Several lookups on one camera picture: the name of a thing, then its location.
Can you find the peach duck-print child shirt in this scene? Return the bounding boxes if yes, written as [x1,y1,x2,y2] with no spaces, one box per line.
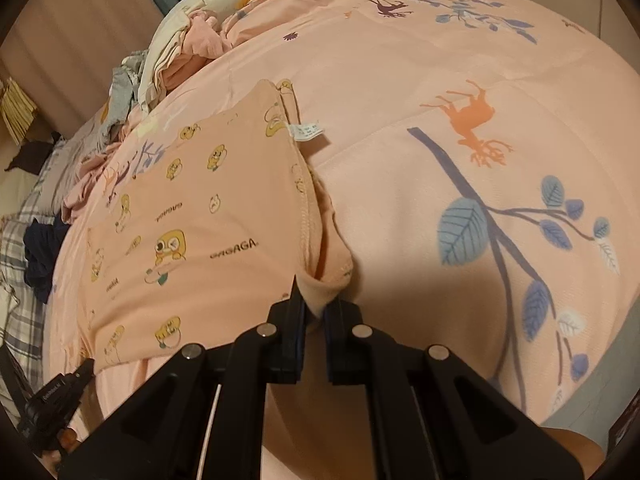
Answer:
[78,80,353,370]

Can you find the plaid grey blanket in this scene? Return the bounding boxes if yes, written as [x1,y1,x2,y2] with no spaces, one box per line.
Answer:
[1,141,66,390]

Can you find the navy blue garment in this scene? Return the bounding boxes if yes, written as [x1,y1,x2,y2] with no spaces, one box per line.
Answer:
[23,214,70,304]

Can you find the light pink crumpled garment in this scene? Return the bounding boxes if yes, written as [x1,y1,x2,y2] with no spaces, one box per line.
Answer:
[61,142,120,224]

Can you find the dark brown cushion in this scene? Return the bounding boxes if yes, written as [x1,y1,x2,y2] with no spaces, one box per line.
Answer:
[4,131,62,176]

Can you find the pink animal-print duvet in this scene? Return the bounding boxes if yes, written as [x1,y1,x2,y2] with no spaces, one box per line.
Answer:
[41,0,640,480]

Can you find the yellow striped small curtain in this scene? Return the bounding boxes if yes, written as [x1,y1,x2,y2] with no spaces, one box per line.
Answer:
[1,77,38,145]

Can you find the cream white garment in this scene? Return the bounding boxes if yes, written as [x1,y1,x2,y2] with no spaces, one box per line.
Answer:
[137,0,205,114]

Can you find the grey small garment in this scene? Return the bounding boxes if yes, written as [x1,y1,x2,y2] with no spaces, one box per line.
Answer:
[100,50,148,145]

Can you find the pink folded garment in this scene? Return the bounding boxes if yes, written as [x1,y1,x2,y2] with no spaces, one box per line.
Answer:
[156,10,232,92]

